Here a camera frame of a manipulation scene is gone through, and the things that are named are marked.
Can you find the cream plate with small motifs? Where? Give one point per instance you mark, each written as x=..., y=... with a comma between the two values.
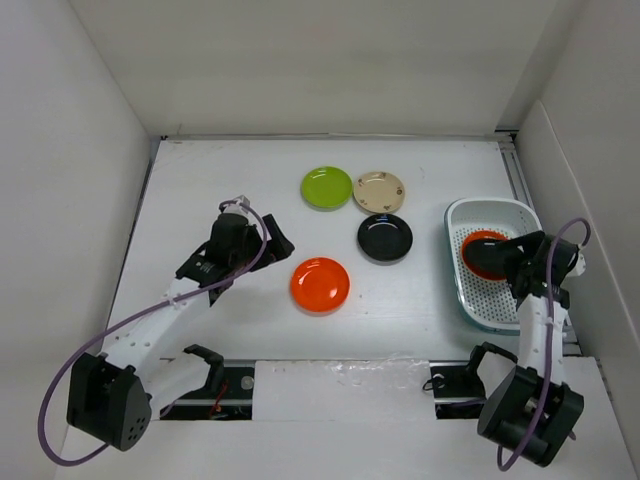
x=379, y=192

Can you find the orange plate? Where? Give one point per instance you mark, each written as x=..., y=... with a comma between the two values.
x=484, y=234
x=320, y=285

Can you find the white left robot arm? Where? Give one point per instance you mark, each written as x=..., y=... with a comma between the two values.
x=114, y=395

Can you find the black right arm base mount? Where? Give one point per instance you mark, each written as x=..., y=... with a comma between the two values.
x=458, y=392

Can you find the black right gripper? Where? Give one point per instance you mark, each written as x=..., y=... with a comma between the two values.
x=530, y=242

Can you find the black plate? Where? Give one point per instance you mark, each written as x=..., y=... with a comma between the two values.
x=488, y=258
x=384, y=237

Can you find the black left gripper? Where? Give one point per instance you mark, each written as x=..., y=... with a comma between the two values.
x=278, y=247

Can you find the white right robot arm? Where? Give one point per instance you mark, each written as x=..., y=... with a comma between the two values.
x=533, y=411

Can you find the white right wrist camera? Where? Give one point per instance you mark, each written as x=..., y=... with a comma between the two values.
x=578, y=264

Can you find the lime green plate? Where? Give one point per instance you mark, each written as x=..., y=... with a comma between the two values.
x=326, y=187

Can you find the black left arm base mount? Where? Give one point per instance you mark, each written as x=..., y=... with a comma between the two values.
x=232, y=400

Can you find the white perforated plastic bin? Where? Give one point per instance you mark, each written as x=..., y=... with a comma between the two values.
x=485, y=304

